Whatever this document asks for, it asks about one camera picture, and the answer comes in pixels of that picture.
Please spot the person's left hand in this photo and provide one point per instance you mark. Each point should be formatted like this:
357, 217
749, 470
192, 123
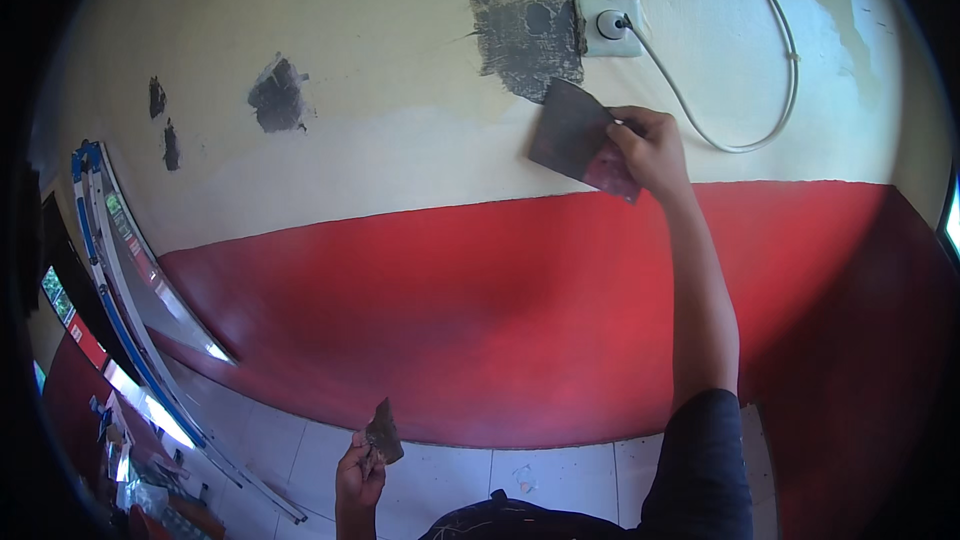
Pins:
356, 484

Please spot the person's right hand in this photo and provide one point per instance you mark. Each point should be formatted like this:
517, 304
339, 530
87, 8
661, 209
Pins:
660, 157

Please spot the person's right fingers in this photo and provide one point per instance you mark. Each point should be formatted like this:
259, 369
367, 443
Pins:
628, 133

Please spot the person's left fingers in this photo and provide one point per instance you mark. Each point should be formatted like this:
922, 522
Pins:
369, 469

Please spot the small putty knife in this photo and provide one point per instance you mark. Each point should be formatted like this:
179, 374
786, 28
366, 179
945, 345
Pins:
385, 431

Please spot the wide dark putty scraper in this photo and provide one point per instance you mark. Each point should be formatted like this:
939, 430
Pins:
570, 131

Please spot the white round plug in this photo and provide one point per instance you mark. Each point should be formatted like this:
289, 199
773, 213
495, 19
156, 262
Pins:
612, 24

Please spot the small white floor scrap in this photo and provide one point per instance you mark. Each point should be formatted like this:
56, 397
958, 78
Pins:
525, 478

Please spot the heap of tools and clutter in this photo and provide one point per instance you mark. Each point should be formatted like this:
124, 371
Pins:
142, 487

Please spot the leaning glass pane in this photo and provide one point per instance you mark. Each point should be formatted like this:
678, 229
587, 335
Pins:
150, 277

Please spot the person's body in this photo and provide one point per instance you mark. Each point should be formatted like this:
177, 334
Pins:
697, 480

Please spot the white wall socket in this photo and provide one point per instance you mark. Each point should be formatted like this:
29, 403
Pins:
600, 41

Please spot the aluminium frame with blue trim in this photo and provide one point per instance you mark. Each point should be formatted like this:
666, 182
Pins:
112, 307

